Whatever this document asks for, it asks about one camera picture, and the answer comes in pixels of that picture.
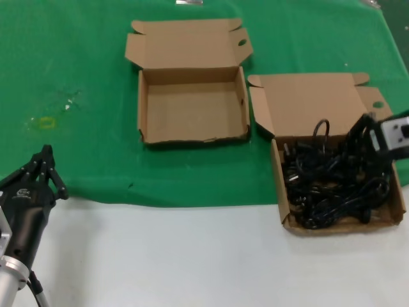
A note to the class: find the green table cloth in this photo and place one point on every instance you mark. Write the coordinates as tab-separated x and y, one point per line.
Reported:
64	48

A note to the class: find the open brown cardboard box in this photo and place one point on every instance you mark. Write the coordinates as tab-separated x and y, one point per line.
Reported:
191	108
313	102

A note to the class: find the silver metal object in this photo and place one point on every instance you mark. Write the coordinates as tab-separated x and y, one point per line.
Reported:
372	3
189	1

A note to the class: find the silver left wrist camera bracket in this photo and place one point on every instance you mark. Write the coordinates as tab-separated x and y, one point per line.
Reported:
4	233

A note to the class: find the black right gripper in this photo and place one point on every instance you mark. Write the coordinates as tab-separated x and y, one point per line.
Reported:
385	156

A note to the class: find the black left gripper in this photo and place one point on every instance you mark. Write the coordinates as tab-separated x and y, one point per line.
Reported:
25	208

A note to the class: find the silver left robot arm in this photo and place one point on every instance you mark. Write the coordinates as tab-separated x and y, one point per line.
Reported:
9	281

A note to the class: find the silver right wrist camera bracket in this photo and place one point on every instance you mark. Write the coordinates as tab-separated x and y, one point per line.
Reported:
394	132

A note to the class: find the white debris bits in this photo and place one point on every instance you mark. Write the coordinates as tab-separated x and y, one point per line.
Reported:
68	107

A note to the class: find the yellow tape square mark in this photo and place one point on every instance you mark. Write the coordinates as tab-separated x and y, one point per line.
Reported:
39	123

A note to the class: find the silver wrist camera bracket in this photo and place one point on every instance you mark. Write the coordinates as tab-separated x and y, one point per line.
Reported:
4	233
394	132

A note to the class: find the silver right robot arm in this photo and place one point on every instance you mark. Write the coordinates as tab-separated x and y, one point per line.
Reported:
403	113

